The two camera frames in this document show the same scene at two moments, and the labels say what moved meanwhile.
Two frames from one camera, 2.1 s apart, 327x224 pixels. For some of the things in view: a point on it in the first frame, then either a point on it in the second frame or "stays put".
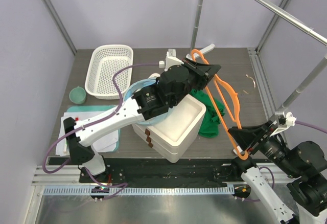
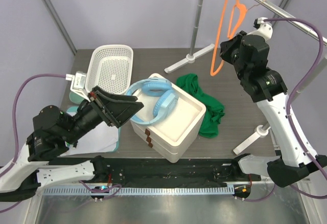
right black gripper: [251, 134] to [227, 47]
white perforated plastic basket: [104, 60] stays put
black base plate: [159, 171] stays put
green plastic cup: [77, 95] stays put
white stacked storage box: [173, 136] stays put
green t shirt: [209, 127] stays put
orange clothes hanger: [217, 110] to [230, 34]
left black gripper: [202, 72] to [116, 112]
